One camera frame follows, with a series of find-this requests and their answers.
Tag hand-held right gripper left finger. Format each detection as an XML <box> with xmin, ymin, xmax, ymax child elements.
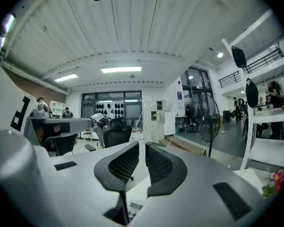
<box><xmin>49</xmin><ymin>140</ymin><xmax>141</xmax><ymax>226</ymax></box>

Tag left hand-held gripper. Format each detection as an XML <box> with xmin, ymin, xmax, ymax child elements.
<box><xmin>0</xmin><ymin>60</ymin><xmax>93</xmax><ymax>147</ymax></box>

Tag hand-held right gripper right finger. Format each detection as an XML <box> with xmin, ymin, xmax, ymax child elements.
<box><xmin>136</xmin><ymin>141</ymin><xmax>264</xmax><ymax>227</ymax></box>

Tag black office chair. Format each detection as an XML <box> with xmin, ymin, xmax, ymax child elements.
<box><xmin>84</xmin><ymin>117</ymin><xmax>133</xmax><ymax>151</ymax></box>

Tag rectangular ceiling light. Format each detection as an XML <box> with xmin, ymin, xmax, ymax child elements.
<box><xmin>101</xmin><ymin>66</ymin><xmax>142</xmax><ymax>74</ymax></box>
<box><xmin>54</xmin><ymin>73</ymin><xmax>79</xmax><ymax>83</ymax></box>

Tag wooden steps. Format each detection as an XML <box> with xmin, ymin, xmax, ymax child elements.
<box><xmin>164</xmin><ymin>136</ymin><xmax>207</xmax><ymax>155</ymax></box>

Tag white marble table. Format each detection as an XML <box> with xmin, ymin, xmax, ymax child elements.
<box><xmin>124</xmin><ymin>168</ymin><xmax>266</xmax><ymax>203</ymax></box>

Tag black standing fan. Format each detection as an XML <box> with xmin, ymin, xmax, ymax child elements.
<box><xmin>198</xmin><ymin>93</ymin><xmax>222</xmax><ymax>158</ymax></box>

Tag white locker cabinet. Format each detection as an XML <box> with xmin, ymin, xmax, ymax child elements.
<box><xmin>142</xmin><ymin>99</ymin><xmax>167</xmax><ymax>142</ymax></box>

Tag red flowers in pot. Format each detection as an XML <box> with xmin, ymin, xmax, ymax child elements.
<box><xmin>261</xmin><ymin>169</ymin><xmax>284</xmax><ymax>198</ymax></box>

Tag white shelf unit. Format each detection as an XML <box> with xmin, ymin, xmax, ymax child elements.
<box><xmin>221</xmin><ymin>8</ymin><xmax>284</xmax><ymax>173</ymax></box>

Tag black hanging bag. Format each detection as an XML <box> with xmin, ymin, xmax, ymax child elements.
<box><xmin>245</xmin><ymin>78</ymin><xmax>259</xmax><ymax>109</ymax></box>
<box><xmin>231</xmin><ymin>45</ymin><xmax>248</xmax><ymax>69</ymax></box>

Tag black balcony railing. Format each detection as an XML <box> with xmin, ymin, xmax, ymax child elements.
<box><xmin>218</xmin><ymin>46</ymin><xmax>284</xmax><ymax>88</ymax></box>

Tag wall display of black bags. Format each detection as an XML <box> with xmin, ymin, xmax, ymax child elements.
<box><xmin>95</xmin><ymin>102</ymin><xmax>124</xmax><ymax>118</ymax></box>

